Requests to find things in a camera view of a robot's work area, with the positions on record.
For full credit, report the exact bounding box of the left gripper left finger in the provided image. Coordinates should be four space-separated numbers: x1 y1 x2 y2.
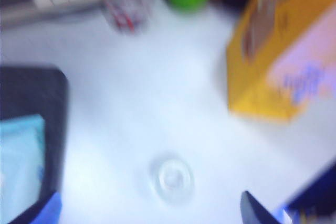
38 191 63 224

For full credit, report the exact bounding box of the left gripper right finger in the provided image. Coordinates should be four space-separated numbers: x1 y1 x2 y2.
240 190 277 224

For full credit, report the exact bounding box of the transparent tape roll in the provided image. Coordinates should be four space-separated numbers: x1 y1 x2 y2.
148 152 194 203

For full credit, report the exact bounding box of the purple and white tote bag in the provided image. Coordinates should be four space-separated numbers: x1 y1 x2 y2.
272 167 336 224

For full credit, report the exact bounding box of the yellow paper bag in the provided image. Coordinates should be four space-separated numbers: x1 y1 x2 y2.
226 0 336 124

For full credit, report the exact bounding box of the light blue wet wipes pack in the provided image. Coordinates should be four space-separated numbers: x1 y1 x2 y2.
0 114 46 217

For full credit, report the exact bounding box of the black flat pad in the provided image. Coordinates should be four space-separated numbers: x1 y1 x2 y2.
0 66 70 224

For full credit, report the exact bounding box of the clear cup with red ribbon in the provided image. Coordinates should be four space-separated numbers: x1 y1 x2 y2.
101 0 148 35

